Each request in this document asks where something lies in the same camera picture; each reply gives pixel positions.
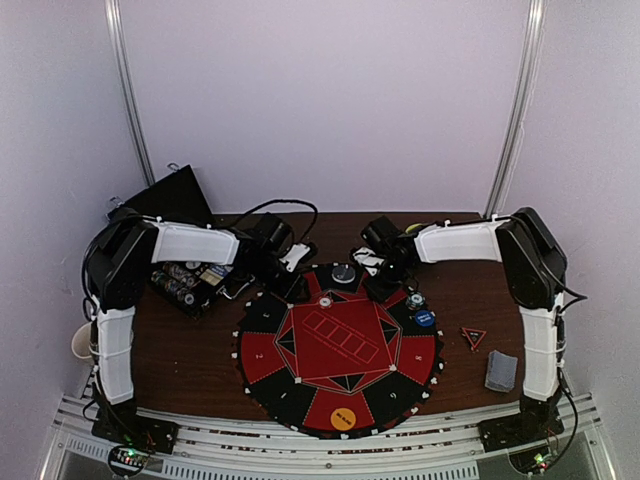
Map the aluminium corner post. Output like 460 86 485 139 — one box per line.
483 0 547 218
104 0 156 186

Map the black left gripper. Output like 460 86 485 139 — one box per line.
246 254 312 304

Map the round red black poker mat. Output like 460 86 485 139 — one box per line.
231 263 445 440

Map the left aluminium corner post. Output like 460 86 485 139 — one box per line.
104 0 156 186

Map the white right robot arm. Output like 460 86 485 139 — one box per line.
350 207 579 442

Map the black poker chip case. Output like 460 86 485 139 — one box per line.
107 166 255 319

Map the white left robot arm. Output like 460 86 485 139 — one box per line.
81 214 317 444

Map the green plastic bowl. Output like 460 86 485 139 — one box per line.
405 223 423 234

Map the white ceramic mug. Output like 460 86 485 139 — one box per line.
71 323 94 363

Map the grey playing card deck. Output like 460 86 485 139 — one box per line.
484 350 518 393

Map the aluminium front rail frame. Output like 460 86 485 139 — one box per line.
36 394 622 479

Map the blue small blind button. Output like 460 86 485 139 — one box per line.
414 310 435 327

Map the red black triangle token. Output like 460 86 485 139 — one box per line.
460 327 487 351

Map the orange big blind button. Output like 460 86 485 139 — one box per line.
330 407 357 432

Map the right aluminium corner post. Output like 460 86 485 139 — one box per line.
483 0 547 218

